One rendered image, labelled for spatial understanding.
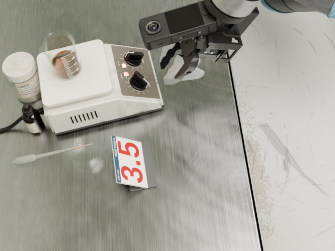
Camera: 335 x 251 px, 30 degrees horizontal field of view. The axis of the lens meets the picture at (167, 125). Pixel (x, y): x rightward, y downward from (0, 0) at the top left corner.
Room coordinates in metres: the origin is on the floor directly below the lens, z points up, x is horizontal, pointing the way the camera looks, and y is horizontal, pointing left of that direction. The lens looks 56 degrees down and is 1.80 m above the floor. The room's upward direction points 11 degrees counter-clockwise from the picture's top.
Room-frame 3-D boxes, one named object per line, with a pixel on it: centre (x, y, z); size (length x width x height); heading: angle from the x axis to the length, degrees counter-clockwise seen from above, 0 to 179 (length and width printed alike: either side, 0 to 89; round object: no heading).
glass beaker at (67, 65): (0.70, 0.15, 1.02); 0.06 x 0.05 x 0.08; 113
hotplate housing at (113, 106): (0.70, 0.11, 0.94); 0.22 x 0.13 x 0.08; 93
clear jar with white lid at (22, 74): (0.75, 0.24, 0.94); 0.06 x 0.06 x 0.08
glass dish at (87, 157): (0.58, 0.14, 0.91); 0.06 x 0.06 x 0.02
